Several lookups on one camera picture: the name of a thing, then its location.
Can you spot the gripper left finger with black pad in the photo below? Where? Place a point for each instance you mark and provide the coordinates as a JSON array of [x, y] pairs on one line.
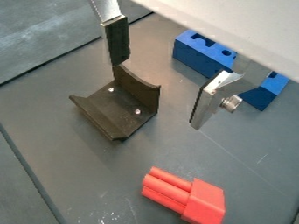
[[115, 29]]

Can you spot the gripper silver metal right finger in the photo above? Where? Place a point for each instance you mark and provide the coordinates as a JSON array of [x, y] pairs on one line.
[[219, 93]]

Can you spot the red three prong object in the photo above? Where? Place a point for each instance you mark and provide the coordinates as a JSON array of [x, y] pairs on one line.
[[196, 200]]

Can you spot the black curved fixture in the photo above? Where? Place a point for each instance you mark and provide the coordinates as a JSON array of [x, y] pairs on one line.
[[121, 106]]

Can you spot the blue shape sorting block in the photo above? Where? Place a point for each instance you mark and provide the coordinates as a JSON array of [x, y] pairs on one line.
[[208, 57]]

